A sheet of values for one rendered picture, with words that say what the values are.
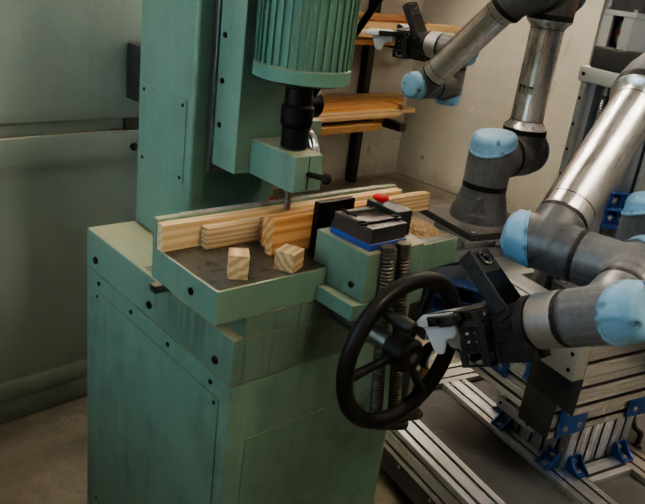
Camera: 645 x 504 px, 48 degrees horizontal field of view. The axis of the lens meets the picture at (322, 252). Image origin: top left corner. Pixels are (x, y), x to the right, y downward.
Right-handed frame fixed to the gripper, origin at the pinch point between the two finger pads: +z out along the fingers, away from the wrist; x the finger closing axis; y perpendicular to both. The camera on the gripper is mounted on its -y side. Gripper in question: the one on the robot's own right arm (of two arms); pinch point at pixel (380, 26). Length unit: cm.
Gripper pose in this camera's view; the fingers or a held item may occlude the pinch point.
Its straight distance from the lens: 234.1
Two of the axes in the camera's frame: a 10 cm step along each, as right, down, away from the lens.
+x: 7.3, -2.9, 6.1
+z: -6.8, -3.4, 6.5
